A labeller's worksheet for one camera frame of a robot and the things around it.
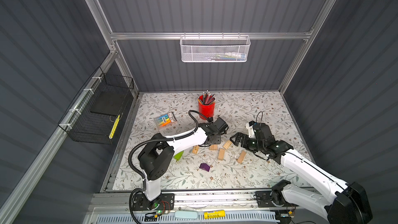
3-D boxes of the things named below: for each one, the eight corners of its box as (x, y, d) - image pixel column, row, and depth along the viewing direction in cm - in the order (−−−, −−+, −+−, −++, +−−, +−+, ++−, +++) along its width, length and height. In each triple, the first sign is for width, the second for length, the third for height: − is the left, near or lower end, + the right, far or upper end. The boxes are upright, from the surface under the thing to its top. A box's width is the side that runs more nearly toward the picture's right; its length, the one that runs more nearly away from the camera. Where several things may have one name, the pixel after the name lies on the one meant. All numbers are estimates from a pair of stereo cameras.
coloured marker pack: (158, 128, 102) (157, 127, 101) (155, 119, 107) (154, 118, 105) (177, 121, 106) (176, 119, 104) (173, 113, 110) (172, 111, 109)
